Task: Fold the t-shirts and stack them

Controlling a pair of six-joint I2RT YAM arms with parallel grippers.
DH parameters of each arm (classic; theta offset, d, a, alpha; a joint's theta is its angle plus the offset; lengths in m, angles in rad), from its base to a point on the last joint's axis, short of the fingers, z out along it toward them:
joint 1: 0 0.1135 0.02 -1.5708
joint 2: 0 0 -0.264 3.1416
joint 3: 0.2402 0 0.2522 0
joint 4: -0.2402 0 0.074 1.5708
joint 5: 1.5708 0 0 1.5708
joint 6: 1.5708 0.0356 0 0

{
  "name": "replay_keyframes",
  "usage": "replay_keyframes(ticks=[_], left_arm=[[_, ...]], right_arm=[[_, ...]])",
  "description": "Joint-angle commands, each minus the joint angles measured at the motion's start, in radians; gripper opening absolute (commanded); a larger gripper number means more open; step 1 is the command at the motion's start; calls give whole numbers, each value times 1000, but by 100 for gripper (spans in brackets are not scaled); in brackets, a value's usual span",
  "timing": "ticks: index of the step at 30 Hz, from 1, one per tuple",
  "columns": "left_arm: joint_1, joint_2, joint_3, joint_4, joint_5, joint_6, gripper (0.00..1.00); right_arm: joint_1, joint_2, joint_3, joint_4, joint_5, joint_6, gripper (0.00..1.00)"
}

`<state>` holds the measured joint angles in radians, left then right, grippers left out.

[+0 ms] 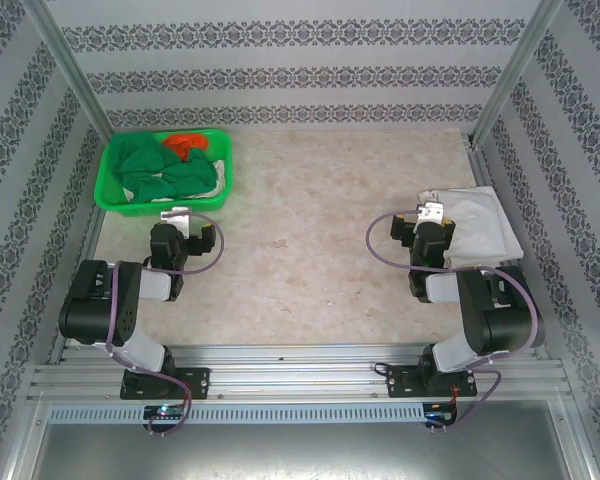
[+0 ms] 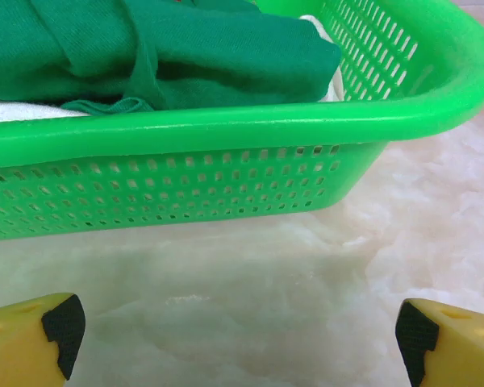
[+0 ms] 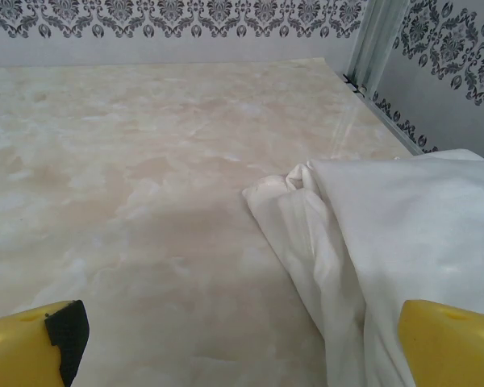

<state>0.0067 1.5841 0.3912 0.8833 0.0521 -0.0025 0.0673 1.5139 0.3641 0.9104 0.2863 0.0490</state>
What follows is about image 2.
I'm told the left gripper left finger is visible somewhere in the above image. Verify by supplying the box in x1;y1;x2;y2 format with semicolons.
0;293;86;387

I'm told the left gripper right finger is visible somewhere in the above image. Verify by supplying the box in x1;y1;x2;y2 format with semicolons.
394;298;484;387

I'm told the green t-shirt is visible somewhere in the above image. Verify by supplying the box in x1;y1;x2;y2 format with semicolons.
0;0;343;116

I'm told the crumpled white t-shirt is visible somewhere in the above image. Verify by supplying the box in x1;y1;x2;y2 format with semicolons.
0;15;346;124

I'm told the green plastic basket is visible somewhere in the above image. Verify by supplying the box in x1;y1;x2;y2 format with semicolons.
0;0;484;243

